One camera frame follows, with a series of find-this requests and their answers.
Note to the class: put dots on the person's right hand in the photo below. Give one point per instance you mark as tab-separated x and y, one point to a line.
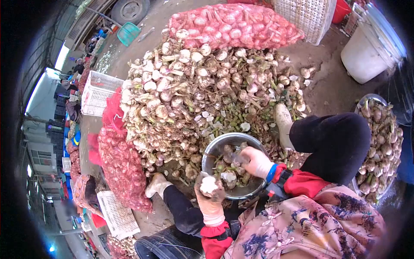
259	162

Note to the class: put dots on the person's left hand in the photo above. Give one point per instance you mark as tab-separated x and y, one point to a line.
211	205

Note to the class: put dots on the person's left fingers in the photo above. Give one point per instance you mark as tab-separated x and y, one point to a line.
220	193

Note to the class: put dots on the person's right fingers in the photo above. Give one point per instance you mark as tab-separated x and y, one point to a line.
245	157

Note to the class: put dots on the white trimmed garlic bulb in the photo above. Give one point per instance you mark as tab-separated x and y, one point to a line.
208	185

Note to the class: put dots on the garlic bulbs with green stems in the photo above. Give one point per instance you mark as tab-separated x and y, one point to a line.
230	176

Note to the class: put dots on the round metal bowl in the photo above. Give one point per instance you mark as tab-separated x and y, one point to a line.
220	144

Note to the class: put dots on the black wrist band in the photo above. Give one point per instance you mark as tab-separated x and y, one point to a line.
278	186
230	229

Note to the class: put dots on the black bucket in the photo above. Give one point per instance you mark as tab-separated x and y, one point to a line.
165	244

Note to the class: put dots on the big pile of untrimmed garlic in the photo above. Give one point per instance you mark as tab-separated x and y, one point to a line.
194	97

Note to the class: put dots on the person's legs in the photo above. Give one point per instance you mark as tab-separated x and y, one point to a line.
330	145

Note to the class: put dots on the person's body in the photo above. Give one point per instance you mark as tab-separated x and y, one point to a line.
307	226

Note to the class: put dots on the bulging red net garlic sack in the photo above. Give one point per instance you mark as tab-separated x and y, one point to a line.
124	168

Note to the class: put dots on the flat white plastic crate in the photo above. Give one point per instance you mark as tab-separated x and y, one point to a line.
118	215

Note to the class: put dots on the long red net garlic sack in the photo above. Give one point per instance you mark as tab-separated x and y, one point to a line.
233	26

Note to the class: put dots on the heap of brown garlic bulbs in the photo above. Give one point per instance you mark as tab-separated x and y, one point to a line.
381	145

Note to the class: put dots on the empty red net bags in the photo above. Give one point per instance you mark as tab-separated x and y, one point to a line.
113	108

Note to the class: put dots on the wide metal basin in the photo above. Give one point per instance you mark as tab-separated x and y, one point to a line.
372	97

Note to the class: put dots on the white woven plastic basket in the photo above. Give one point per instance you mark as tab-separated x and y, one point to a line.
307	17

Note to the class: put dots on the large white bucket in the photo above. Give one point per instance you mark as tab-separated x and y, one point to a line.
362	55

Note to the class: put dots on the teal dustpan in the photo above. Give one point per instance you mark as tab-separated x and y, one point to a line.
128	34

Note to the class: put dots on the red bucket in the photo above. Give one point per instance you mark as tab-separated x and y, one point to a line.
340	10

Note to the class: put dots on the stack of dark crates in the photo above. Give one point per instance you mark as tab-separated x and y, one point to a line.
60	108

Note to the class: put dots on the vehicle tyre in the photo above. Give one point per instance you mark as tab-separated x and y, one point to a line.
129	9

